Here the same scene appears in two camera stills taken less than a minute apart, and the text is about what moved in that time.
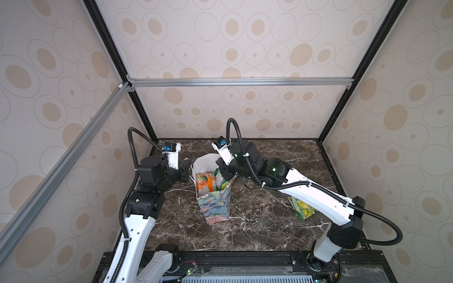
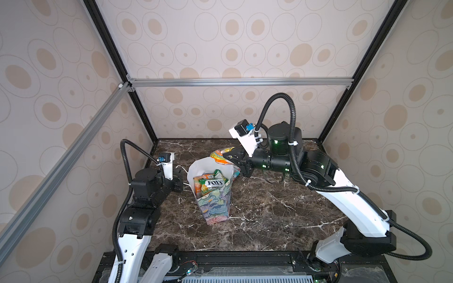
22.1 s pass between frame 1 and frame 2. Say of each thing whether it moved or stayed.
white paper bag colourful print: stayed
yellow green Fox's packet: moved
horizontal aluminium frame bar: stayed
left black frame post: stayed
